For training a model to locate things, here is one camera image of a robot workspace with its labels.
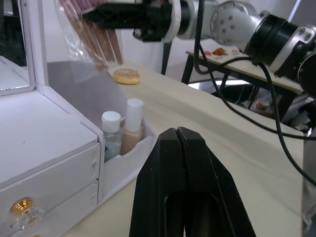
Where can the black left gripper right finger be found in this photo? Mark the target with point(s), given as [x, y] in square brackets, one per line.
[209, 187]

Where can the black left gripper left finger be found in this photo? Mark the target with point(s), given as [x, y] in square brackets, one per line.
[158, 177]

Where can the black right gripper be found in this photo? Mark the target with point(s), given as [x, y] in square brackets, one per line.
[155, 19]

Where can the pink brush set clear bag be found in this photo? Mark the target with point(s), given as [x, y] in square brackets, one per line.
[98, 47]

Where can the donut shaped makeup sponge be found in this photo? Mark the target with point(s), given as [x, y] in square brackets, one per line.
[127, 76]

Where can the white organizer drawer gold knob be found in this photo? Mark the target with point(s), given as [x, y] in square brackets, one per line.
[49, 172]
[74, 205]

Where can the organizer mirror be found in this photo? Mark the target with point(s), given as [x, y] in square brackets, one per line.
[12, 49]

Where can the white makeup organizer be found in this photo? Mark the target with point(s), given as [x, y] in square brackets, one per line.
[49, 128]

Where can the cream table cloth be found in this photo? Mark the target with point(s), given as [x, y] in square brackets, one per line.
[222, 138]

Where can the beige foundation bottle white cap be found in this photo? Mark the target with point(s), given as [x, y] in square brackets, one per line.
[133, 128]

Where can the clear bottle white cap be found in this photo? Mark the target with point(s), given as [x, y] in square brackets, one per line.
[112, 138]

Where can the small pink item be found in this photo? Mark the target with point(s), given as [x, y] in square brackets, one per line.
[208, 53]

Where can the small orange item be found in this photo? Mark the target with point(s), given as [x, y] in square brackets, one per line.
[218, 51]

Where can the wooden table black legs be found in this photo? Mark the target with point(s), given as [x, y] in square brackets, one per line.
[237, 66]

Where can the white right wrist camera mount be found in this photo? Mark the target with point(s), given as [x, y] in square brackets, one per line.
[174, 27]

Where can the black metal frame leg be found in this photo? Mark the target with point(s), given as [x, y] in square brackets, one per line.
[166, 56]

